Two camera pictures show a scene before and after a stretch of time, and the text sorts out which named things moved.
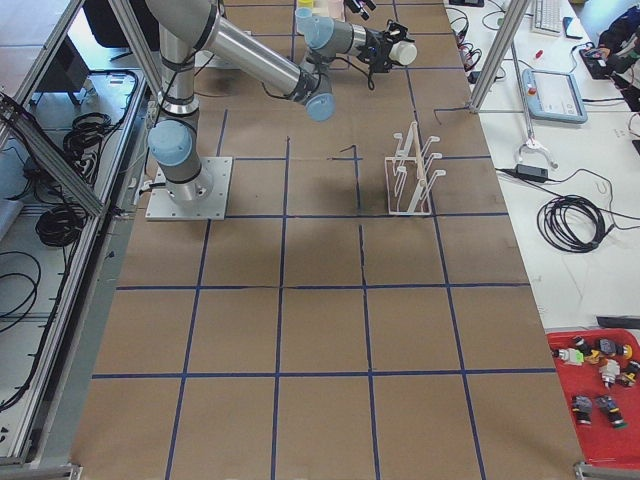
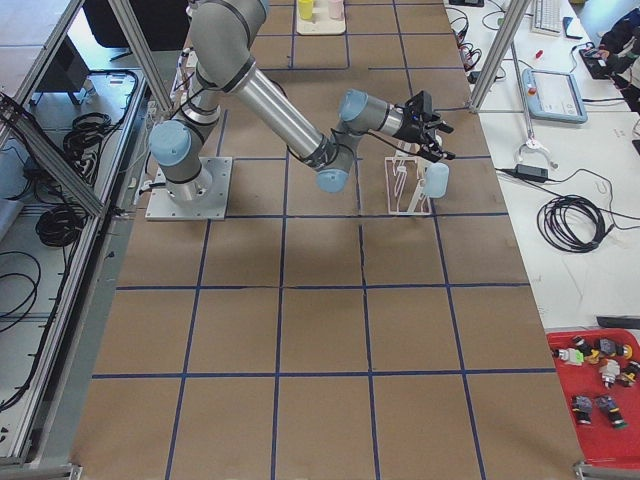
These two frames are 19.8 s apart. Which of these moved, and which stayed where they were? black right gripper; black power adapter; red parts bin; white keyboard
Moved: black right gripper
Stayed: white keyboard; black power adapter; red parts bin
